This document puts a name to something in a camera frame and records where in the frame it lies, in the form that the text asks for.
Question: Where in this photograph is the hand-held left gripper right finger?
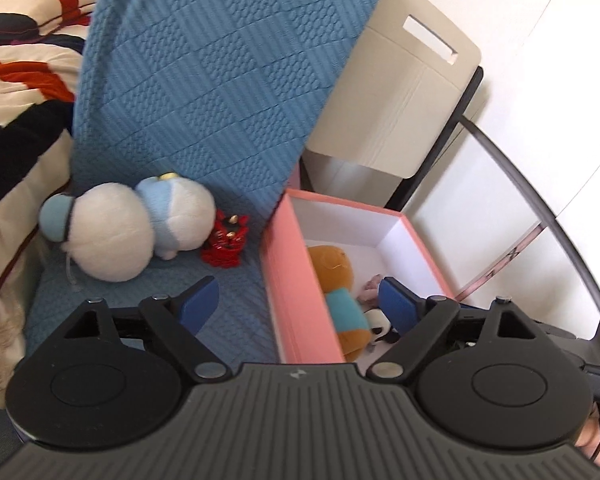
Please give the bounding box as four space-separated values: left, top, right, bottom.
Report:
365 276 543 380

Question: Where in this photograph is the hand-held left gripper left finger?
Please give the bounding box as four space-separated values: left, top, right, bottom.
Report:
62 276 232 381

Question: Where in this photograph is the pink fuzzy toy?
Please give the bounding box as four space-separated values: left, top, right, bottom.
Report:
357 274 386 306

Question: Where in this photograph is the panda plush toy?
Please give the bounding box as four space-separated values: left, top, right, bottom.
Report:
362 307 401 346

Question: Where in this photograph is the brown teddy bear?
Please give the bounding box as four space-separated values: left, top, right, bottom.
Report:
307 245 373 361

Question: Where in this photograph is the pink cardboard box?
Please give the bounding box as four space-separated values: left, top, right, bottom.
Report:
260 187 461 365

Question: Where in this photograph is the small red toy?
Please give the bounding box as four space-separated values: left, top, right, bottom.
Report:
201 210 250 268

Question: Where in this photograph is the white and blue plush toy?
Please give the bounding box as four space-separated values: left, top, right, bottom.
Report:
39 172 217 282

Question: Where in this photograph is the pink paper strip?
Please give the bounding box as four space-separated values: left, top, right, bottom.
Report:
455 222 548 303

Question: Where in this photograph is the blue quilted chair cover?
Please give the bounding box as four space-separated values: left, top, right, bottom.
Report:
25 0 385 366

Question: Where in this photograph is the striped blanket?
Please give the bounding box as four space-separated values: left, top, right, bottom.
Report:
0 0 98 311

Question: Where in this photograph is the black curved metal frame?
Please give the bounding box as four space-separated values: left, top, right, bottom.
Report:
457 116 600 306

